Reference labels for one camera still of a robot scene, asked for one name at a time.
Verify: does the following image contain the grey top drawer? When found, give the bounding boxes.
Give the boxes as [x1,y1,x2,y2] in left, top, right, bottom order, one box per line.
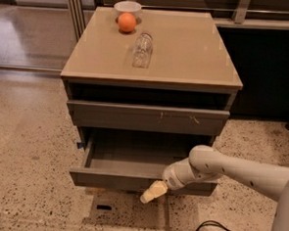
[67,100,230,136]

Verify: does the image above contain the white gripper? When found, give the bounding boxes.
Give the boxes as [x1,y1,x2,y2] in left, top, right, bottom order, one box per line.
[140,158,221,204]

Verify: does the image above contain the clear plastic bottle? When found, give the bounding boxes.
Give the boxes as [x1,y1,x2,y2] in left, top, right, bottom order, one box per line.
[132,32,153,69]

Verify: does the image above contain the orange fruit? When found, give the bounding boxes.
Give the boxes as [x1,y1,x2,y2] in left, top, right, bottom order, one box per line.
[118,13,136,33]

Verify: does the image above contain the metal railing frame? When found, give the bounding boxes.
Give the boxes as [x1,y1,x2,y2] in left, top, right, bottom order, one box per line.
[67,0,289,45]

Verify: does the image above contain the grey drawer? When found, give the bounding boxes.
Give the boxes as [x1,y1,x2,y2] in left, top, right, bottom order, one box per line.
[68,134,221,199]
[67,100,230,136]

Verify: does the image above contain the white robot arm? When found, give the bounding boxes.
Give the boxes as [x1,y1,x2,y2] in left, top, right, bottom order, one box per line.
[140,145,289,231]

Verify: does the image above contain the small black floor object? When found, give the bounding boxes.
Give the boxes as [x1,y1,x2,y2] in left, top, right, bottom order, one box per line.
[97,205,112,210]

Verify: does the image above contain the grey drawer cabinet beige top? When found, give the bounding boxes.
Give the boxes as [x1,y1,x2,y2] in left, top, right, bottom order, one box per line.
[53,3,248,200]

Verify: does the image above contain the white bowl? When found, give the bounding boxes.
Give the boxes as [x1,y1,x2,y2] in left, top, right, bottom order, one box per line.
[114,1,141,17]

